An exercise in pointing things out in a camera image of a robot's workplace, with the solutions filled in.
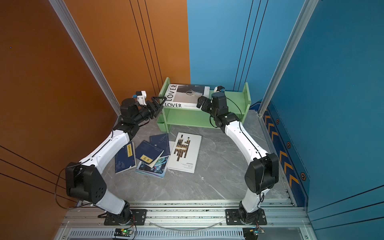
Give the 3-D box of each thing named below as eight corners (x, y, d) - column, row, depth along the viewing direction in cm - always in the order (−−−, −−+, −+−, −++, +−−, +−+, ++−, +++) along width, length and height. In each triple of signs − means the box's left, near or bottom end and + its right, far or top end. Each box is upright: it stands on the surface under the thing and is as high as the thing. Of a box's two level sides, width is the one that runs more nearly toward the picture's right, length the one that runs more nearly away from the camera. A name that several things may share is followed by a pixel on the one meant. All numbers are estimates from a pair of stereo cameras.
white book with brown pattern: (167, 168, 92) (166, 166, 90) (178, 133, 109) (178, 131, 107) (194, 173, 90) (194, 171, 88) (201, 137, 107) (202, 135, 104)
